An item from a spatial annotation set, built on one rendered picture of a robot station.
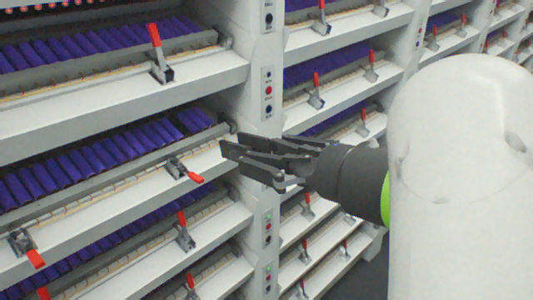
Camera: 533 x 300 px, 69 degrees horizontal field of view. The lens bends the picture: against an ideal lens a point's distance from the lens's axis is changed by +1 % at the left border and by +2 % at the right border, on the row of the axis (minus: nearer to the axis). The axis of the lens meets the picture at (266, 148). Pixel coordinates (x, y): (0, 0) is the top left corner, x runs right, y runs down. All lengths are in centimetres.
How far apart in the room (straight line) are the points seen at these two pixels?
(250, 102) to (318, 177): 37
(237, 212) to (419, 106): 71
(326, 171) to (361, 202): 6
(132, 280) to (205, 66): 43
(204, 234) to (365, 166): 54
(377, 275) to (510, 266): 159
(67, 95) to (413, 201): 51
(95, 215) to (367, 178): 45
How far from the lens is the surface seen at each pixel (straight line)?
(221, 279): 105
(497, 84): 28
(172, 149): 77
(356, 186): 43
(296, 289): 149
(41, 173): 74
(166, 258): 86
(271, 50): 80
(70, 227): 69
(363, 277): 179
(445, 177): 24
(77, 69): 66
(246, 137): 62
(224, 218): 92
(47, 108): 61
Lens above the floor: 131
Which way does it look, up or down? 30 degrees down
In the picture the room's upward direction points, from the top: straight up
